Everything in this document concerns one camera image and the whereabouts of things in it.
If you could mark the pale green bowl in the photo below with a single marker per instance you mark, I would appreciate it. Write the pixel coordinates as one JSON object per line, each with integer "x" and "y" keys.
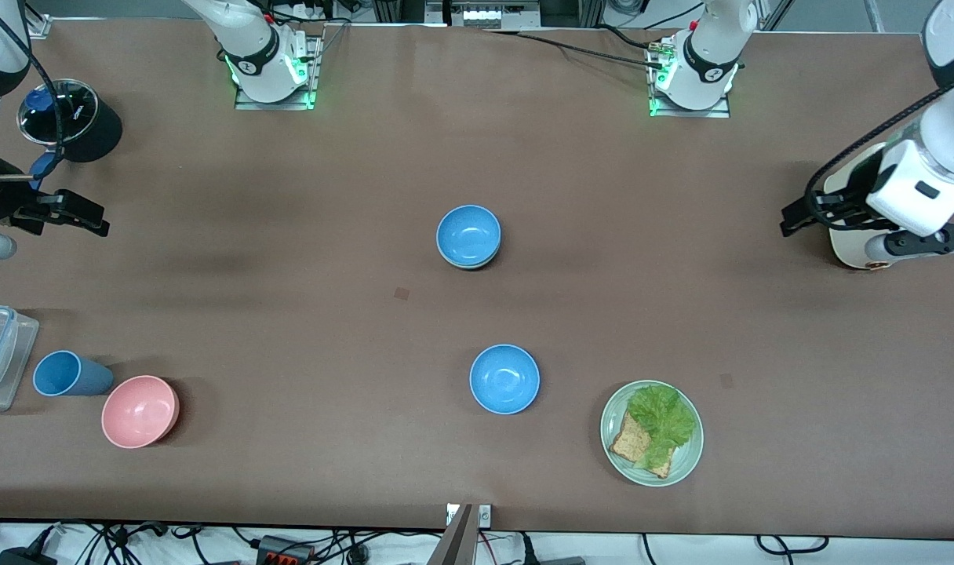
{"x": 471, "y": 267}

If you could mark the blue bowl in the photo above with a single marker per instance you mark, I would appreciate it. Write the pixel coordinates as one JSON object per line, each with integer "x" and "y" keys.
{"x": 467, "y": 234}
{"x": 504, "y": 379}

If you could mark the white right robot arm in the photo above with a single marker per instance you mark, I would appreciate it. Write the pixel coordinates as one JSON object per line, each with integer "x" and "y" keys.
{"x": 249, "y": 39}

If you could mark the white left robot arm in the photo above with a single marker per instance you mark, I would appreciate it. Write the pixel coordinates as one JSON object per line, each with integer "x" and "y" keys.
{"x": 708, "y": 47}

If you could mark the pink bowl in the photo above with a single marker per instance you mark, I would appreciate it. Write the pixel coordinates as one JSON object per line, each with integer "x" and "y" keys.
{"x": 140, "y": 412}

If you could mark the cream toaster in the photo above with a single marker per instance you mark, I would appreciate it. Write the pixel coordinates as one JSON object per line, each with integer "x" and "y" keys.
{"x": 850, "y": 251}

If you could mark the glass lid with blue knob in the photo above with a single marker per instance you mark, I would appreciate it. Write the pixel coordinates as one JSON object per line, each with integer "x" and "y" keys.
{"x": 73, "y": 118}

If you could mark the clear plastic container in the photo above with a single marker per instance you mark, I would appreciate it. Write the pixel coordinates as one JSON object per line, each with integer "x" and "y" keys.
{"x": 10, "y": 345}

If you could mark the blue cup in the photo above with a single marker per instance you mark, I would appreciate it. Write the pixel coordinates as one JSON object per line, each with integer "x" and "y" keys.
{"x": 69, "y": 374}

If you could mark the green lettuce leaf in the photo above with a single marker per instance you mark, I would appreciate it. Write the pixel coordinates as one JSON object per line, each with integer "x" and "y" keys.
{"x": 661, "y": 416}

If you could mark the pale green plate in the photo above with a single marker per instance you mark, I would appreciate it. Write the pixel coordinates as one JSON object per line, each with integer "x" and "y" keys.
{"x": 689, "y": 459}

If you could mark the brown toast slice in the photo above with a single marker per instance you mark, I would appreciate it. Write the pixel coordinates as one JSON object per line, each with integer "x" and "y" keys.
{"x": 628, "y": 443}

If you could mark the black power strip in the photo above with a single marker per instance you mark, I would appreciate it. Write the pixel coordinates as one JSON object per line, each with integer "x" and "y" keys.
{"x": 285, "y": 553}

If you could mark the white power strip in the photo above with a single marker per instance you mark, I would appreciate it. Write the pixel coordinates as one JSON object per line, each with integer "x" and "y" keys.
{"x": 485, "y": 14}

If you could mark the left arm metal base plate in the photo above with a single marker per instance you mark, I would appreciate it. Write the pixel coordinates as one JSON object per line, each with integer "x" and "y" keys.
{"x": 716, "y": 112}

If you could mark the aluminium frame profile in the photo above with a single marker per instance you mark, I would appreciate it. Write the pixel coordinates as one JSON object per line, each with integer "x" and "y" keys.
{"x": 38, "y": 23}

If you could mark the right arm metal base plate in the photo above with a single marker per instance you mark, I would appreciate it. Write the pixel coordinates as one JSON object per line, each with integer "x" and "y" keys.
{"x": 245, "y": 104}

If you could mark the silver clamp bracket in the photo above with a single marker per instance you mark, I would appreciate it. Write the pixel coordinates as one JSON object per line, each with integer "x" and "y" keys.
{"x": 485, "y": 515}

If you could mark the grey mount bar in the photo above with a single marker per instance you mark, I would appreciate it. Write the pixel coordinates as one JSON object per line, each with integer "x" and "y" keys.
{"x": 455, "y": 545}

